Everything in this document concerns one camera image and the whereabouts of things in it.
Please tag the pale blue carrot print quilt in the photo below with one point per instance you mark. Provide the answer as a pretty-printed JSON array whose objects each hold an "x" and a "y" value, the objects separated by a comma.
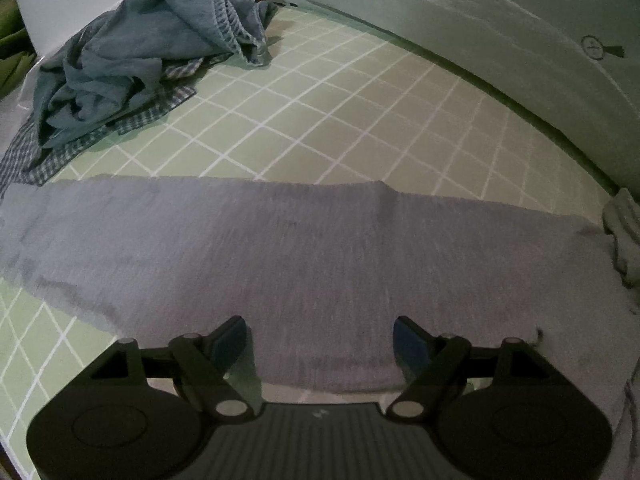
[{"x": 500, "y": 35}]

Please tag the grey garment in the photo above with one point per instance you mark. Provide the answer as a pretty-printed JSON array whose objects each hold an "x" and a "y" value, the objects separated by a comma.
[{"x": 325, "y": 260}]

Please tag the blue checkered cloth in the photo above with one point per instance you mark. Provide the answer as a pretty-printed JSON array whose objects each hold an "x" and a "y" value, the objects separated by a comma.
[{"x": 30, "y": 160}]

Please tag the white panel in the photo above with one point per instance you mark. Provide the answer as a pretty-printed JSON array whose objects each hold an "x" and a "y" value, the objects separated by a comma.
[{"x": 60, "y": 0}]

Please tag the beige garment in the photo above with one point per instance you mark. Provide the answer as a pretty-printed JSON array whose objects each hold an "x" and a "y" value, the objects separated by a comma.
[{"x": 625, "y": 240}]

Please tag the blue-grey garment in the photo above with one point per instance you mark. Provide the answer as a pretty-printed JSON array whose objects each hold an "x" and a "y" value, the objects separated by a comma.
[{"x": 125, "y": 50}]

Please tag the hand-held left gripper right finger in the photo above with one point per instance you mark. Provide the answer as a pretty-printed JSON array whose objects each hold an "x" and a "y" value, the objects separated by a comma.
[{"x": 410, "y": 342}]

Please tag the green grid mat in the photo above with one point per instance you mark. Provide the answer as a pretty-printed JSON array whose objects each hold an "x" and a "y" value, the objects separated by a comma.
[{"x": 350, "y": 110}]

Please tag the green cloth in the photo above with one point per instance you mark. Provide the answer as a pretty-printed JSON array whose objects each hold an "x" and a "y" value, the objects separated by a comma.
[{"x": 12, "y": 60}]

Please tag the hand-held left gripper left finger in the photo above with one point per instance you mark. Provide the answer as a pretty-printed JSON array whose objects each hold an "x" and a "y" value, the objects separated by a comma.
[{"x": 230, "y": 341}]

